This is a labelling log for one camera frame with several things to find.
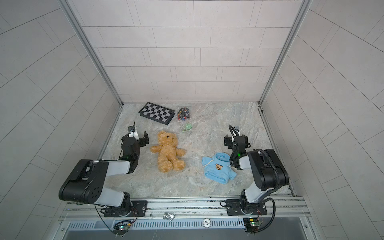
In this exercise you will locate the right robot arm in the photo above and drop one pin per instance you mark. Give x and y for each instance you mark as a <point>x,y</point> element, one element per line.
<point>269,175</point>

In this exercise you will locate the brown teddy bear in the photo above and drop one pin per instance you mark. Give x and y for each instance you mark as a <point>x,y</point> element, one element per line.
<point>168,153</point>

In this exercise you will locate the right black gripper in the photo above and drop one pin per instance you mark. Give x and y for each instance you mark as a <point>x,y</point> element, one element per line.
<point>228,141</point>

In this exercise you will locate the right circuit board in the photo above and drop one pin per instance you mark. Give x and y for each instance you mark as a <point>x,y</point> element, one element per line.
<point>251,224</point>

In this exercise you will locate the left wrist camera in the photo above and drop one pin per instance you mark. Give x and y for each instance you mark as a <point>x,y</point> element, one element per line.
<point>133,132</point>

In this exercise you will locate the small green pieces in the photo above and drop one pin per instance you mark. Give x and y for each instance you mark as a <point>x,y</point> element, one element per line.
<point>188,127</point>

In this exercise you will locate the light blue bear hoodie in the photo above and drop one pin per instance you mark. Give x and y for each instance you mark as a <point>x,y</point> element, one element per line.
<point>217,168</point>

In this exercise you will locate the bag of colourful pieces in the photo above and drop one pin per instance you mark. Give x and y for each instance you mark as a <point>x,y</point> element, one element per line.
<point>183,114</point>

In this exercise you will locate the black white chessboard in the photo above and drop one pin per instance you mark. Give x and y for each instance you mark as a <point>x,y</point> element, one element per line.
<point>157,113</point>

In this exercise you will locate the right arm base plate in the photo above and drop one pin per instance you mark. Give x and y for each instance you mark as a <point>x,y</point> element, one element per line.
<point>243,208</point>

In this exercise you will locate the silver metal clip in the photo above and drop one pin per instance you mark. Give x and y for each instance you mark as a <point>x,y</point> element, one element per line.
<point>169,216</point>

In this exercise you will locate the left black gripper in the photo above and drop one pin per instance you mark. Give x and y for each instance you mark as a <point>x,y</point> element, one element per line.
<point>144,138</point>

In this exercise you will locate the circuit board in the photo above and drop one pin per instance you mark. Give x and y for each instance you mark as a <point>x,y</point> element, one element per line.
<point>251,224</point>
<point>123,225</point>

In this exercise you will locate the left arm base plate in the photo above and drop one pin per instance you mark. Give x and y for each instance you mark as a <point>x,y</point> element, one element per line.
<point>131,209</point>

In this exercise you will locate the left circuit board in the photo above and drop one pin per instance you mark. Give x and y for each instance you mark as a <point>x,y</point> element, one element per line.
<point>123,225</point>

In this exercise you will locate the aluminium mounting rail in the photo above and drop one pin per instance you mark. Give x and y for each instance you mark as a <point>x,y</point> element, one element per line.
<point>219,207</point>

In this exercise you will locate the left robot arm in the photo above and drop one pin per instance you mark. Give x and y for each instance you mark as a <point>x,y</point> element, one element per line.
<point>85,184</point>

